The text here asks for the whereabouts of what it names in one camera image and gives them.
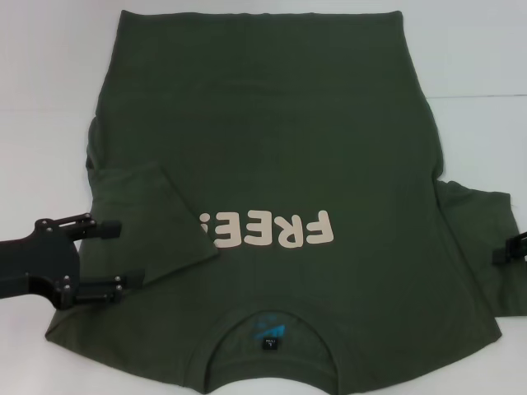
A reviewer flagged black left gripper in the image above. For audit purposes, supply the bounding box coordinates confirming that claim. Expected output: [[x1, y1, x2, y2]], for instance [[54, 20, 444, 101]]
[[0, 212, 147, 311]]

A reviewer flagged dark green FREE t-shirt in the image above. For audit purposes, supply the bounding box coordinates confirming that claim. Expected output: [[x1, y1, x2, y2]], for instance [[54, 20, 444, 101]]
[[45, 8, 527, 395]]

